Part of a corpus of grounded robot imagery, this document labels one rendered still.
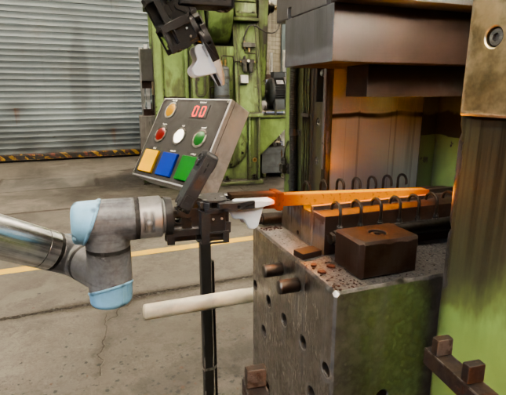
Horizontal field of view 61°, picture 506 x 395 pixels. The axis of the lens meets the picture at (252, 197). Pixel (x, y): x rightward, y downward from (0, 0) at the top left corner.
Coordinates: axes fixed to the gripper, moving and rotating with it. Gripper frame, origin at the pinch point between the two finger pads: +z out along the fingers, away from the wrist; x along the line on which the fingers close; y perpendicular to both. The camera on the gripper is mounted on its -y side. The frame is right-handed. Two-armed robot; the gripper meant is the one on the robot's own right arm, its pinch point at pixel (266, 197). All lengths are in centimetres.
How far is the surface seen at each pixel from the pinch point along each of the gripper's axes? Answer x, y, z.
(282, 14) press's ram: -13.7, -36.3, 8.2
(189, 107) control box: -58, -16, -3
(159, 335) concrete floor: -127, 101, -7
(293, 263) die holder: 7.1, 11.4, 3.0
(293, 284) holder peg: 9.9, 14.2, 1.8
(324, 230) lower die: 7.5, 5.2, 8.9
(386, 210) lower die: 7.7, 2.4, 22.5
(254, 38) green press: -483, -96, 173
